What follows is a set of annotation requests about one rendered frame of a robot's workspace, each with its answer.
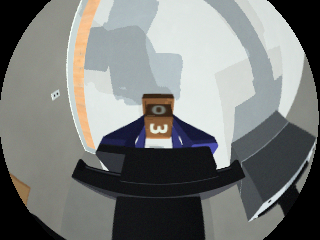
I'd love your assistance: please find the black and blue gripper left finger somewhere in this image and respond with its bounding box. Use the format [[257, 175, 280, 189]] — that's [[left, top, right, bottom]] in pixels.
[[100, 114, 146, 148]]

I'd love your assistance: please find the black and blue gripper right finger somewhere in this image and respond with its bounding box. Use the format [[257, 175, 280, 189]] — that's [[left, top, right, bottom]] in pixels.
[[171, 114, 218, 154]]

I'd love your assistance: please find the brown wooden number cube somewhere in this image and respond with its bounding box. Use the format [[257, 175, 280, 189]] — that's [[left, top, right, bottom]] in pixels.
[[144, 104, 173, 137]]

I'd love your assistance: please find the brown wooden tray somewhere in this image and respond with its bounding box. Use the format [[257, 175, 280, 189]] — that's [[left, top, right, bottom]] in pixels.
[[142, 94, 174, 139]]

